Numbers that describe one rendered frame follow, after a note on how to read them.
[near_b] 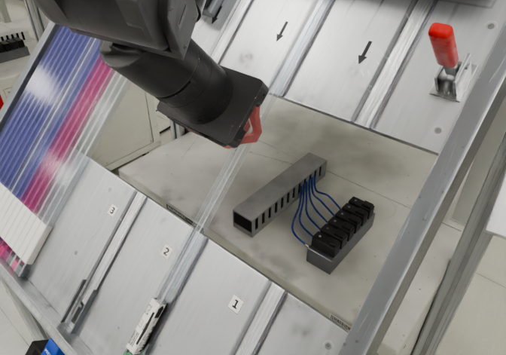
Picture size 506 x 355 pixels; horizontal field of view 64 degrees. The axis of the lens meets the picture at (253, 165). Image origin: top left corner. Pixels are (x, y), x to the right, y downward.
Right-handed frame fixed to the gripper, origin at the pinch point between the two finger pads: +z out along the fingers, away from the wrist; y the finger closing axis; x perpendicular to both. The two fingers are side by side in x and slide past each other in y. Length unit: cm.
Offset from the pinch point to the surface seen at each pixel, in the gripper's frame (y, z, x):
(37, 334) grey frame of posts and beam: 49, 34, 60
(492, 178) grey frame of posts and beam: -22.2, 27.5, -12.4
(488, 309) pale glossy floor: -33, 127, 2
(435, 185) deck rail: -20.0, -0.5, -2.2
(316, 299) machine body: -7.2, 29.8, 16.2
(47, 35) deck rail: 47.3, -0.1, -1.1
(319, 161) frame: 10.6, 45.4, -7.3
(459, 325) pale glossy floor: -28, 118, 12
